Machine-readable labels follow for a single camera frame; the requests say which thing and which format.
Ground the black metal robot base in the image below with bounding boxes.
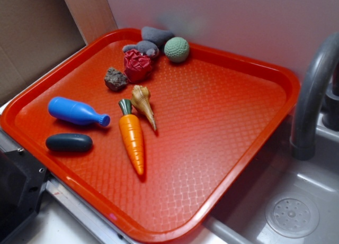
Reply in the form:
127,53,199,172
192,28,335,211
1,150,48,243

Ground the dark green plastic pickle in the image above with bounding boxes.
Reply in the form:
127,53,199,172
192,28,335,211
45,133,93,152

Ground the red plastic tray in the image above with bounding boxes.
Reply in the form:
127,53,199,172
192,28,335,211
1,29,300,243

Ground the tan spiral seashell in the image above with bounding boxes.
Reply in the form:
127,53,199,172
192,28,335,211
131,85,157,131

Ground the orange plastic carrot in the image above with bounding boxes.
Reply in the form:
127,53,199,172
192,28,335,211
119,99,145,176

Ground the red crumpled paper ball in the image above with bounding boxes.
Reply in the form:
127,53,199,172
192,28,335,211
123,49,153,83

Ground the brown rock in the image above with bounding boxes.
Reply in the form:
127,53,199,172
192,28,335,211
104,67,128,92

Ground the green dimpled ball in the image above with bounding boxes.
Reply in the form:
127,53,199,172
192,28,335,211
164,37,190,63

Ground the grey plush toy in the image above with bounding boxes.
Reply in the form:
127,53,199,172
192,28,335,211
122,26,174,59

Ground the blue plastic bottle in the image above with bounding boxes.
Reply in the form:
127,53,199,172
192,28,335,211
48,97,111,127

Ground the grey toy faucet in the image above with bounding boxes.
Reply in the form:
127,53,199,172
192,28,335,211
290,32,338,160

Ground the grey toy sink basin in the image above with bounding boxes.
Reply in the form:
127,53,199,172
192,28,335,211
204,121,338,243

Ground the brown cardboard panel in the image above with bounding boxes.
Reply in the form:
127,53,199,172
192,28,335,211
1,0,117,105

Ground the dark faucet handle knob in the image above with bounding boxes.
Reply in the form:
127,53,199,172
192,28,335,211
322,78,338,131

